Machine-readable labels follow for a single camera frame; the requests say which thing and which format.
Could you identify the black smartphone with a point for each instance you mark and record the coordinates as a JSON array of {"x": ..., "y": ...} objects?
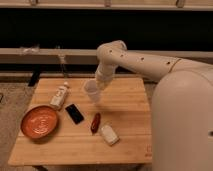
[{"x": 74, "y": 113}]

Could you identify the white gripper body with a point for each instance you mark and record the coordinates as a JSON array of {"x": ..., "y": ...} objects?
[{"x": 104, "y": 75}]

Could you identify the long metal rail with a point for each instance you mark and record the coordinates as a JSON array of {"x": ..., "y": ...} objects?
[{"x": 82, "y": 56}]

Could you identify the white squeeze bottle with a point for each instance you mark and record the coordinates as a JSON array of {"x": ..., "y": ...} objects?
[{"x": 60, "y": 96}]

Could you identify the wooden table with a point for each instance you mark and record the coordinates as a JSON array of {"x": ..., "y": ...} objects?
[{"x": 123, "y": 105}]

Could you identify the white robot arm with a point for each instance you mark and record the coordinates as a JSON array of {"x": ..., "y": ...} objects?
[{"x": 181, "y": 105}]

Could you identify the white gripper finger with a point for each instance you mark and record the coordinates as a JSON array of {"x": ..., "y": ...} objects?
[{"x": 98, "y": 93}]

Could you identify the red oblong object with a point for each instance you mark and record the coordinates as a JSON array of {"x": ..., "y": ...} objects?
[{"x": 95, "y": 123}]

